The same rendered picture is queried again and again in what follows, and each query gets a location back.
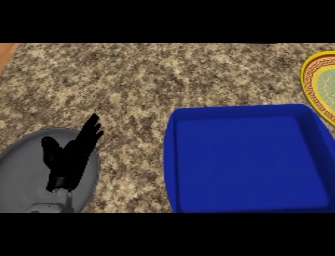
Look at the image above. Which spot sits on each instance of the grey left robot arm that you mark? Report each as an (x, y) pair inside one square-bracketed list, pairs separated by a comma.
[(57, 204)]

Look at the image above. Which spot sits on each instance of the grey round plate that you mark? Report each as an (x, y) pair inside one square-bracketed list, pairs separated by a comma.
[(13, 180)]

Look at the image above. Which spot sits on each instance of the blue rectangular tray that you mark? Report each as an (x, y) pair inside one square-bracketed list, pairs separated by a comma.
[(253, 160)]

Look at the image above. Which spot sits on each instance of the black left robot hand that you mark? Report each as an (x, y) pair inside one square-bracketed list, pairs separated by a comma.
[(72, 156)]

